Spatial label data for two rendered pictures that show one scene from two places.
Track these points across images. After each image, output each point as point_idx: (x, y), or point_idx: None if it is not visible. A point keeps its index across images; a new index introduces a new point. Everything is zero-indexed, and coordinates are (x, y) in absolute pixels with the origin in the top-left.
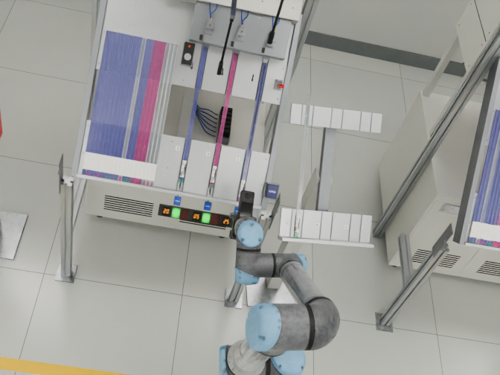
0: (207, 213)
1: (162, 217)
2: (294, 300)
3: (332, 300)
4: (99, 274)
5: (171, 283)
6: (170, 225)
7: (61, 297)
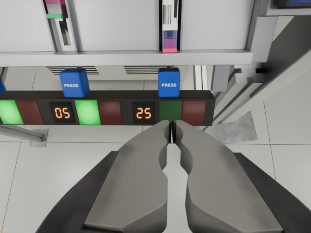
0: (86, 102)
1: (109, 73)
2: (249, 132)
3: (287, 125)
4: (67, 134)
5: (131, 133)
6: (121, 78)
7: (35, 163)
